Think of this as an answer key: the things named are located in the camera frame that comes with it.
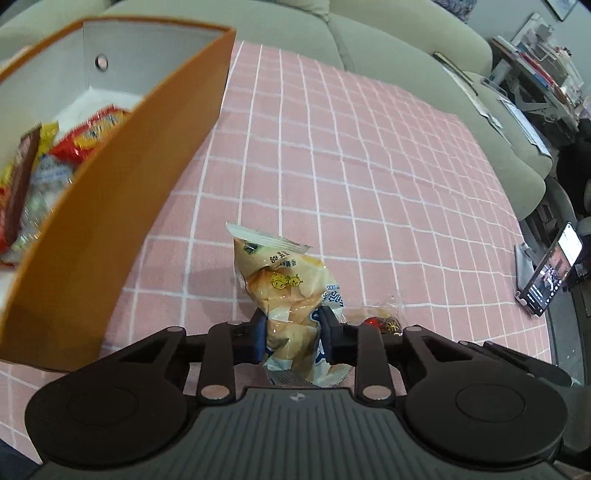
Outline cream bread bag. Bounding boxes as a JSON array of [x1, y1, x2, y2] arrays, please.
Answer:
[[226, 223, 351, 388]]

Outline red cartoon snack packet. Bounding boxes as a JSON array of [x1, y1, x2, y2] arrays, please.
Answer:
[[49, 105, 130, 165]]

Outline brown chocolate bar wrapper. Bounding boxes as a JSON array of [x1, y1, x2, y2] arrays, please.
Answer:
[[1, 124, 41, 254]]

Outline white stick snack packet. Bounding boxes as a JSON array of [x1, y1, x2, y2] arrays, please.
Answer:
[[11, 154, 74, 256]]

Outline yellow snack packet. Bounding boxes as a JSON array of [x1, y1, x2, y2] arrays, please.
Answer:
[[1, 122, 59, 188]]

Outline smartphone on stand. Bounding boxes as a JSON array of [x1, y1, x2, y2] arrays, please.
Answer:
[[514, 222, 583, 317]]

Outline clear red candy packet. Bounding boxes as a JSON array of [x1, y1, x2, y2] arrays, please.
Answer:
[[342, 295, 408, 336]]

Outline pink checkered tablecloth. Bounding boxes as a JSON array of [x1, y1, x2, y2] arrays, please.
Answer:
[[0, 38, 555, 464]]

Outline person in black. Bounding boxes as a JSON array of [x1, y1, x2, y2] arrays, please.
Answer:
[[556, 137, 590, 210]]

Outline orange cardboard box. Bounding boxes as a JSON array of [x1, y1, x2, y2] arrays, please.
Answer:
[[1, 16, 235, 371]]

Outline papers on sofa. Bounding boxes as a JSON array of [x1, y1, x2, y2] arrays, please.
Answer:
[[432, 52, 552, 164]]

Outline cluttered desk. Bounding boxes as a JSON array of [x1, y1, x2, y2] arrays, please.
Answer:
[[489, 13, 585, 144]]

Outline beige sofa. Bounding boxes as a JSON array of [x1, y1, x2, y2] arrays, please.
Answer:
[[1, 1, 552, 219]]

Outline blue white art canvas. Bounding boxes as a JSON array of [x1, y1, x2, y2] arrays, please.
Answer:
[[434, 0, 477, 23]]

